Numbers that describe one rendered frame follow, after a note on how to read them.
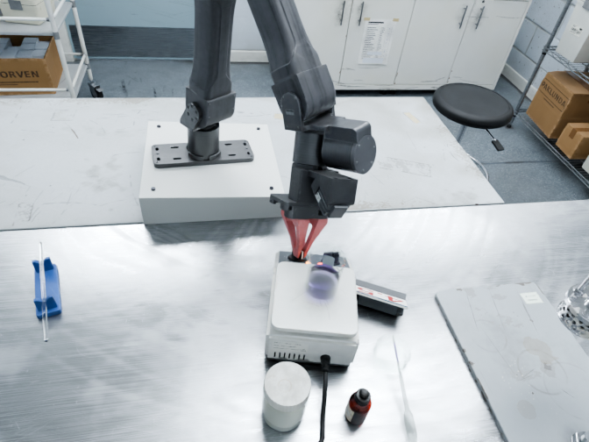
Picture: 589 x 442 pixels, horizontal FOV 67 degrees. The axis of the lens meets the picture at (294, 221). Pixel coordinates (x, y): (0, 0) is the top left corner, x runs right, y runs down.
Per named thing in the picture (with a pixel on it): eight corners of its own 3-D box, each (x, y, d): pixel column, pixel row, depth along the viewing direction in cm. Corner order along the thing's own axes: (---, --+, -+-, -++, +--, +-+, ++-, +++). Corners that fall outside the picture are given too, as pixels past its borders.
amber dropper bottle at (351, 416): (367, 408, 62) (378, 383, 57) (364, 429, 59) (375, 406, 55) (346, 401, 62) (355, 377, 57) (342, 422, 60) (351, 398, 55)
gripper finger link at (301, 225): (331, 262, 72) (339, 206, 70) (293, 264, 69) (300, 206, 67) (312, 249, 78) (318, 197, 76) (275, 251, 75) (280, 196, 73)
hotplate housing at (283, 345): (274, 260, 80) (277, 228, 74) (346, 267, 80) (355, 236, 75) (261, 375, 64) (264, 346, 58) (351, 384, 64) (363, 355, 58)
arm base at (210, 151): (258, 128, 86) (249, 110, 91) (151, 132, 80) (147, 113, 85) (254, 161, 92) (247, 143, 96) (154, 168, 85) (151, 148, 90)
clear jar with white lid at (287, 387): (308, 431, 58) (315, 404, 53) (262, 435, 58) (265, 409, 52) (301, 388, 63) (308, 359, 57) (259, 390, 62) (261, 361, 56)
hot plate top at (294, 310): (277, 264, 69) (277, 260, 68) (353, 271, 69) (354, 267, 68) (270, 331, 60) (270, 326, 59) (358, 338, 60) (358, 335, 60)
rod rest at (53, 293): (35, 272, 73) (28, 257, 71) (58, 267, 74) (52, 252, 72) (38, 320, 67) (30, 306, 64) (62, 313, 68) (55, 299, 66)
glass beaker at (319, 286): (299, 277, 66) (304, 240, 61) (333, 274, 68) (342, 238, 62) (307, 310, 62) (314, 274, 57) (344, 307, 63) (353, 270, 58)
